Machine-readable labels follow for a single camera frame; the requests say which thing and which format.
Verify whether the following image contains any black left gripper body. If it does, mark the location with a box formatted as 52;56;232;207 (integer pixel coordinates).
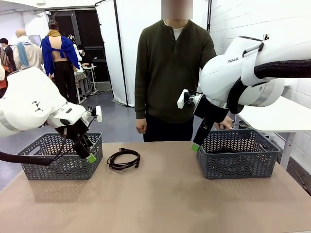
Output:
57;121;89;144

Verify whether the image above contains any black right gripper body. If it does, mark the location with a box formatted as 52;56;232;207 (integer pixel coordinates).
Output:
193;95;229;125

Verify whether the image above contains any black power cable coil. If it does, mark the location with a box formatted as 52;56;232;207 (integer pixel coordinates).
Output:
211;147;243;155

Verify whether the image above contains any person's right forearm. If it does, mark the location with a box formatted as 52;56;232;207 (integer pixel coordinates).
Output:
135;80;149;119

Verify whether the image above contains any person's left hand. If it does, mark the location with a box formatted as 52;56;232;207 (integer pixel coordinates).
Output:
213;116;234;131

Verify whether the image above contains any person's right hand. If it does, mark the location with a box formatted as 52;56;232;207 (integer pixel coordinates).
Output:
135;118;148;134

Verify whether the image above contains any grey plastic lattice basket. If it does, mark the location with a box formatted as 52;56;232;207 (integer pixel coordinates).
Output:
17;132;104;181
196;129;281;180

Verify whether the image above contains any person in green henley sweater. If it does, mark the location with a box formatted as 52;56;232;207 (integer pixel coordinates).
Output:
134;0;234;143

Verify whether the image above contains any mannequin with blue cardigan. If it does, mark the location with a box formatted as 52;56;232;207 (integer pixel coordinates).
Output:
40;20;81;105

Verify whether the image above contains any white side table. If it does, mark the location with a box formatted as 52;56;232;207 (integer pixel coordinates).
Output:
233;82;311;170

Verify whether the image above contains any background white work table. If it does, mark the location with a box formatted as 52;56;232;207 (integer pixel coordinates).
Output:
74;65;99;99

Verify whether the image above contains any background person in black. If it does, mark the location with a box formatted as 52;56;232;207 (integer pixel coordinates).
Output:
77;45;97;68

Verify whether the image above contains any mannequin with white sweater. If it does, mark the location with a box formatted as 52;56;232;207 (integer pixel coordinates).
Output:
13;29;44;71

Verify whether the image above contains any white backdrop panel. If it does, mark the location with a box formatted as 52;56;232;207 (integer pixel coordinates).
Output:
95;0;212;107

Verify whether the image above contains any black backdrop stand pole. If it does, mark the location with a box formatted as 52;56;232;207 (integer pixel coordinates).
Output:
113;0;129;107
206;0;211;32

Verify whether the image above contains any background person dark jacket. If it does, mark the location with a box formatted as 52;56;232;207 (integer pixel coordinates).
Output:
0;38;17;72

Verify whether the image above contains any black room divider panel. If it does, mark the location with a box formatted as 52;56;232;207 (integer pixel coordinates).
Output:
50;9;111;84

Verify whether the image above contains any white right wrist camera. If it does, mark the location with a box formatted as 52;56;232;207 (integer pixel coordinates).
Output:
176;88;204;109

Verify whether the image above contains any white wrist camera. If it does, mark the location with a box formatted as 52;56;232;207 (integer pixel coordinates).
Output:
85;105;103;123
176;88;204;109

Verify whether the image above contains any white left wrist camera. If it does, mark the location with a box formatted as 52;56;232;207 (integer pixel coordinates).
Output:
85;105;103;123

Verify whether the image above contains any thin black USB cable coil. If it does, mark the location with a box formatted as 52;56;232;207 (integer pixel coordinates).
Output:
106;147;141;170

